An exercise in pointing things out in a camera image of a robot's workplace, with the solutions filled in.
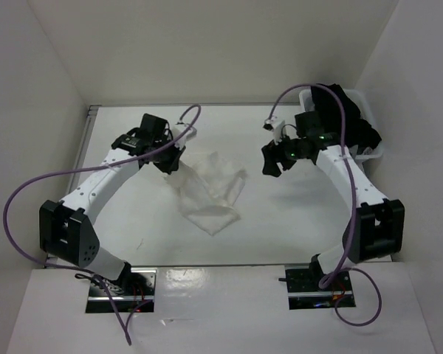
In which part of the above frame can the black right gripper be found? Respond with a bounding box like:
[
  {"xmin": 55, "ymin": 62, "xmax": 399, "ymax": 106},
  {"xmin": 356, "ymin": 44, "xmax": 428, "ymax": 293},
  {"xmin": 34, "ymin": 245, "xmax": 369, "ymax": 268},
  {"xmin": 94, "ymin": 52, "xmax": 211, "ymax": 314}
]
[{"xmin": 261, "ymin": 129, "xmax": 306, "ymax": 177}]

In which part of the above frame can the white pleated skirt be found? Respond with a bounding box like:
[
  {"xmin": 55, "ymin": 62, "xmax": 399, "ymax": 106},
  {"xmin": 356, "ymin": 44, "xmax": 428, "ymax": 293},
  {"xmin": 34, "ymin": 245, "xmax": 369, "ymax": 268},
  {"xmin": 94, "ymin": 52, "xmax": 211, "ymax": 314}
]
[{"xmin": 165, "ymin": 151, "xmax": 247, "ymax": 236}]

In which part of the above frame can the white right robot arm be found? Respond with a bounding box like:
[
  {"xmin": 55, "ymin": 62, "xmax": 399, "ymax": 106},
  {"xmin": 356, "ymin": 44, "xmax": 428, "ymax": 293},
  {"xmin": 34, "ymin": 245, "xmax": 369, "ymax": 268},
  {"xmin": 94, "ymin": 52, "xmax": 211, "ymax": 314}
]
[{"xmin": 261, "ymin": 111, "xmax": 405, "ymax": 290}]

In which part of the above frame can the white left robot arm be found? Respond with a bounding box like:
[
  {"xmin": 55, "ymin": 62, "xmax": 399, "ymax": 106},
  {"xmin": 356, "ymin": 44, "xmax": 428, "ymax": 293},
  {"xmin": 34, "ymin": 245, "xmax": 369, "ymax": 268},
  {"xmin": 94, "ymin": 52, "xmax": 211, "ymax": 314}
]
[{"xmin": 38, "ymin": 114, "xmax": 191, "ymax": 295}]

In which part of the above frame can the black skirt in basket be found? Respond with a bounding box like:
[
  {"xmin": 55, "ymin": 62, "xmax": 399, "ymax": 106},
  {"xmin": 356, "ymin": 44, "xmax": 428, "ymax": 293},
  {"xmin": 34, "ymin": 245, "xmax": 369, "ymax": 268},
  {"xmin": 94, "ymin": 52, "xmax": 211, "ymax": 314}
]
[{"xmin": 311, "ymin": 84, "xmax": 382, "ymax": 154}]

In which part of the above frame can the white perforated plastic basket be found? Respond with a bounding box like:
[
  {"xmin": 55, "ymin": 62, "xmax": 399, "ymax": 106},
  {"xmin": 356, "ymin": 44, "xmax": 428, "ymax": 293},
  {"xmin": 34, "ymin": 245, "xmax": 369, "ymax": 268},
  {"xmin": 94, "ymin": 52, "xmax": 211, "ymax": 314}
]
[{"xmin": 298, "ymin": 88, "xmax": 384, "ymax": 163}]

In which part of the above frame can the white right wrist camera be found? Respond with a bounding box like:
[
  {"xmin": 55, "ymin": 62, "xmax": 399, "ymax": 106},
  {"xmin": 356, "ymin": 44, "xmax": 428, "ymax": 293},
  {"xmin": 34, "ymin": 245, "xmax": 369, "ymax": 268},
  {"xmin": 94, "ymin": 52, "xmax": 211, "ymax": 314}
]
[{"xmin": 263, "ymin": 116, "xmax": 286, "ymax": 145}]

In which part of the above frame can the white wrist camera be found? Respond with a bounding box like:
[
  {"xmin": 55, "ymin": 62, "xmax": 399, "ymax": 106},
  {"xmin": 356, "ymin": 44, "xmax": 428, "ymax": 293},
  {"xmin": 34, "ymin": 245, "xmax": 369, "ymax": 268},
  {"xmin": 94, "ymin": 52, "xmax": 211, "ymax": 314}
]
[
  {"xmin": 169, "ymin": 123, "xmax": 197, "ymax": 150},
  {"xmin": 263, "ymin": 116, "xmax": 286, "ymax": 145}
]

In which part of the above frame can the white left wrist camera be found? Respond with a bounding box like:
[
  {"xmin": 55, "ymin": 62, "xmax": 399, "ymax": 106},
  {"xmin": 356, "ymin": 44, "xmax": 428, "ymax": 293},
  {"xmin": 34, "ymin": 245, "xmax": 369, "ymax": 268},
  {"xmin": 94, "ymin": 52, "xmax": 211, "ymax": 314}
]
[{"xmin": 169, "ymin": 123, "xmax": 197, "ymax": 150}]

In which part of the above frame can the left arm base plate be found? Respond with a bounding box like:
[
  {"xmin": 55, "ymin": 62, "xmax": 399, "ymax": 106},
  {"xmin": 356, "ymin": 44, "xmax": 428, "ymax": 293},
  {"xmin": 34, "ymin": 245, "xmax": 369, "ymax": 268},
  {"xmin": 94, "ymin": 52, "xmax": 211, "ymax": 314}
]
[{"xmin": 85, "ymin": 268, "xmax": 157, "ymax": 314}]

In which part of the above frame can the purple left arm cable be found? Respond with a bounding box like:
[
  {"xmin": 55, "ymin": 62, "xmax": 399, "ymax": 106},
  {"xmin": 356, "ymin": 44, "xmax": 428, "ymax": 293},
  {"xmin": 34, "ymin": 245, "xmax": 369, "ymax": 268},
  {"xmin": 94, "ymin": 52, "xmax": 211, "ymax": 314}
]
[{"xmin": 3, "ymin": 103, "xmax": 202, "ymax": 346}]

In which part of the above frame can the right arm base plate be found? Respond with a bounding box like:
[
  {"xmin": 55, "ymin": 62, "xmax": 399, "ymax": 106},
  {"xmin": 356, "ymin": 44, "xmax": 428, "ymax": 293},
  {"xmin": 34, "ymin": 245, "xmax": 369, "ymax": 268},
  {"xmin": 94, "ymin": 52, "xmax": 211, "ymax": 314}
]
[{"xmin": 278, "ymin": 264, "xmax": 356, "ymax": 310}]

